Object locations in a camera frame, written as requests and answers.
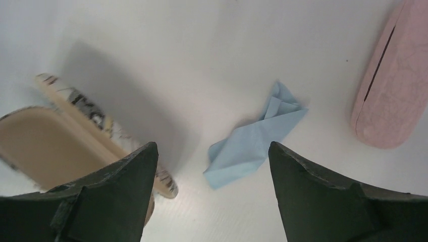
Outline patterned glasses case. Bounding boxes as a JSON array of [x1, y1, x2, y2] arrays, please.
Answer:
[[1, 74, 178, 226]]

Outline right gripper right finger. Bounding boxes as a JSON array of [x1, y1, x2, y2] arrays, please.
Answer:
[[269, 142, 427, 241]]

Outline light blue cloth right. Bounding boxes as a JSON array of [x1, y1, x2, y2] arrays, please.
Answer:
[[203, 81, 308, 190]]

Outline pink glasses case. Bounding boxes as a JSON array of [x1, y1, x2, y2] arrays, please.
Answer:
[[351, 1, 427, 149]]

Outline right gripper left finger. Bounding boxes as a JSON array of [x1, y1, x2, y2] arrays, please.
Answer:
[[1, 142, 158, 241]]

